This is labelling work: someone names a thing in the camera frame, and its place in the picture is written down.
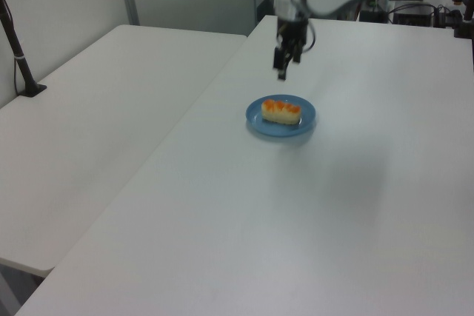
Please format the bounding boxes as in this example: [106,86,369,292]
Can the bread with orange topping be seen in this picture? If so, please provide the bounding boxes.
[260,98,302,126]

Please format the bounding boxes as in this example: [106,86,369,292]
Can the black camera stand pole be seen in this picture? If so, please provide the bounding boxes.
[0,0,48,99]

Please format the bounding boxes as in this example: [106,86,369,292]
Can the blue round plate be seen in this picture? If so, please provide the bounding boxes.
[245,93,318,138]

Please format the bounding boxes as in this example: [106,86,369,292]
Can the black clamp mount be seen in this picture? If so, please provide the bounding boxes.
[453,19,474,40]

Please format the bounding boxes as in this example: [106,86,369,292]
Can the black electronics box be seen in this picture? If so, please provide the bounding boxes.
[392,3,438,27]

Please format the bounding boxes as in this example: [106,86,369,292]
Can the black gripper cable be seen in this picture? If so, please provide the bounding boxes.
[290,0,317,53]

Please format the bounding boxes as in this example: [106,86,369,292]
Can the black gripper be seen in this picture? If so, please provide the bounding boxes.
[273,15,310,81]

